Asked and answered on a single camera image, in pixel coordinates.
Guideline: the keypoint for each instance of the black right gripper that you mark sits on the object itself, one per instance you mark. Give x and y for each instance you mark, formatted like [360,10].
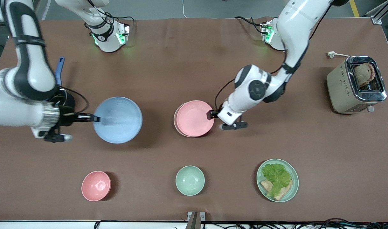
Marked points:
[66,115]

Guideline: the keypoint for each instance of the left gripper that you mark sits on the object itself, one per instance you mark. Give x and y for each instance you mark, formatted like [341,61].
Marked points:
[210,114]

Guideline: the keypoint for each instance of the pink plate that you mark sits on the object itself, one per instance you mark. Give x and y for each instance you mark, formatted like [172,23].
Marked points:
[194,118]

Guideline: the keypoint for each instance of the blue plate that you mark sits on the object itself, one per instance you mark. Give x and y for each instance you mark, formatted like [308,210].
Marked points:
[121,121]

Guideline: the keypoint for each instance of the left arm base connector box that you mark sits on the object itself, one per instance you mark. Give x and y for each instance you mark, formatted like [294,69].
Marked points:
[266,31]

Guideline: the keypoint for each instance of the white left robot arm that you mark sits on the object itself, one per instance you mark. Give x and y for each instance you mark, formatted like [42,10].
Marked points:
[295,28]

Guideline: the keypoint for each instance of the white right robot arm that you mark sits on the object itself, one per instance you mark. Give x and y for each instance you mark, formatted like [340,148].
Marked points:
[28,70]

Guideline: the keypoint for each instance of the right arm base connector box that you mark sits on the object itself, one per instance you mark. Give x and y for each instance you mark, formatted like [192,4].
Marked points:
[124,33]

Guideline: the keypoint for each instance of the beige plate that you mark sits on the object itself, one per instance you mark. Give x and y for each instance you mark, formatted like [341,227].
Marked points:
[175,121]

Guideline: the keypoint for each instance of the glass lid with blue knob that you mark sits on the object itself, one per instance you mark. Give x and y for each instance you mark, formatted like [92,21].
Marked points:
[63,97]

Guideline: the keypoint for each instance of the brown table cover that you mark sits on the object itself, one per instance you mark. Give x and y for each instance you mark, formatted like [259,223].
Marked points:
[194,63]

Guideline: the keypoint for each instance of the small pink bowl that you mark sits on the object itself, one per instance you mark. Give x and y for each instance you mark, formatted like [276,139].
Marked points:
[96,186]

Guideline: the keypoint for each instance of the small green bowl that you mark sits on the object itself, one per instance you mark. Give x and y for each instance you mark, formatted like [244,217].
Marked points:
[190,180]

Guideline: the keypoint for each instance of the green lettuce leaf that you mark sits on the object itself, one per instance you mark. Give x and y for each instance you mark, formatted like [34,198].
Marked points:
[276,176]

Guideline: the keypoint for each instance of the brown bread slice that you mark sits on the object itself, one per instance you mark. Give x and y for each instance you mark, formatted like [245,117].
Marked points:
[284,192]

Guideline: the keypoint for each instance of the green plate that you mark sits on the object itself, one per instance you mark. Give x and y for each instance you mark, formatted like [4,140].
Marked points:
[294,187]

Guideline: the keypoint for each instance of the beige chrome toaster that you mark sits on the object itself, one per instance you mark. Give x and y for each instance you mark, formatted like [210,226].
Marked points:
[340,92]

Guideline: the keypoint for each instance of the white toaster plug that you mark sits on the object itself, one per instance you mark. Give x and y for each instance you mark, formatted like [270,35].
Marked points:
[331,54]

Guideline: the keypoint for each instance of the toast slice in toaster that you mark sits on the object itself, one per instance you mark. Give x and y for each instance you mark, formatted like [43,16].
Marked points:
[362,74]

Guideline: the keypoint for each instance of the metal table bracket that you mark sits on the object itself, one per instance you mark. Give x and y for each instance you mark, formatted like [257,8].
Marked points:
[195,219]

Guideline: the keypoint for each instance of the aluminium frame profile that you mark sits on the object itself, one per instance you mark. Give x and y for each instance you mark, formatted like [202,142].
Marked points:
[380,14]

